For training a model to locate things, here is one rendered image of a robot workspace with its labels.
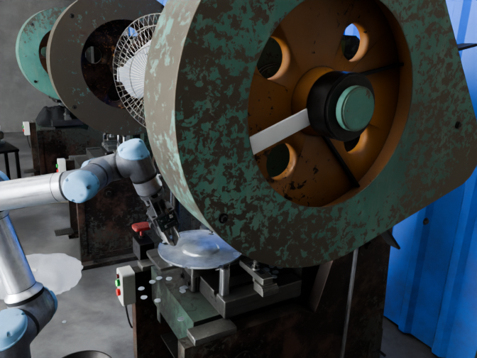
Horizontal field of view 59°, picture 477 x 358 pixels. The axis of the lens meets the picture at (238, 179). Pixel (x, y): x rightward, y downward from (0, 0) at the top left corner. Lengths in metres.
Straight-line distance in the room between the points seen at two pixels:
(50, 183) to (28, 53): 3.17
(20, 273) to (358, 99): 1.10
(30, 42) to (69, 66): 1.72
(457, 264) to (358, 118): 1.38
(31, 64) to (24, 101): 3.65
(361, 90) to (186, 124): 0.40
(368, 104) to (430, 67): 0.30
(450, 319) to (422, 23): 1.57
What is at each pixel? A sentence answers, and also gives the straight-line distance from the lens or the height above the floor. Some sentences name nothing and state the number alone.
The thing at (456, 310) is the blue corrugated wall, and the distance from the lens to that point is 2.37.
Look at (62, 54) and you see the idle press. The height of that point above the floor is 1.38.
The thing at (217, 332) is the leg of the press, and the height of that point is 0.64.
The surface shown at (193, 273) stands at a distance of 1.47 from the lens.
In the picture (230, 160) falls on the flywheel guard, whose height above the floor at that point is 1.23.
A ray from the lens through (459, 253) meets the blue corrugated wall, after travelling 2.23.
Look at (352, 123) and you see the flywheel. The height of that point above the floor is 1.30.
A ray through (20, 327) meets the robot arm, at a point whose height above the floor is 0.67.
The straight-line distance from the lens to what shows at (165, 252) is 1.48.
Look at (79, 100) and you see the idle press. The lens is 2.59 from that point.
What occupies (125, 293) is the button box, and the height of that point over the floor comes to 0.55.
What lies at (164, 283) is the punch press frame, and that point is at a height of 0.65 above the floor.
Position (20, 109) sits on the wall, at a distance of 7.90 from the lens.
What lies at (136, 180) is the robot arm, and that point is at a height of 1.09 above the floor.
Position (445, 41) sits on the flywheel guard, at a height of 1.49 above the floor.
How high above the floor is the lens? 1.45
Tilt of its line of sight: 17 degrees down
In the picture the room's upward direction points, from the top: 2 degrees clockwise
